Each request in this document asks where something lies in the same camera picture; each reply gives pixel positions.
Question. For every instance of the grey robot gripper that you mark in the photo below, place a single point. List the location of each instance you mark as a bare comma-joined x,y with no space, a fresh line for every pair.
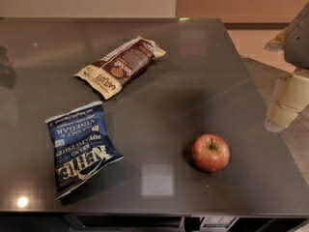
299,41

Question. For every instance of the blue potato chip bag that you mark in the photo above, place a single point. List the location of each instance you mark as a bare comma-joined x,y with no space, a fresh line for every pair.
81,146

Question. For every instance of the red apple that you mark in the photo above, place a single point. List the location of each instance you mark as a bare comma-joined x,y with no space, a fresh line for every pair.
210,152

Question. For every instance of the brown cream snack bag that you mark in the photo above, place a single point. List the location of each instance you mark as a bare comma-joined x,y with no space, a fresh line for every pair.
111,73

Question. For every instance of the dark drawer under table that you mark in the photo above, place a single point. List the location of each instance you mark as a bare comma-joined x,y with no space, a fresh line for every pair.
181,223

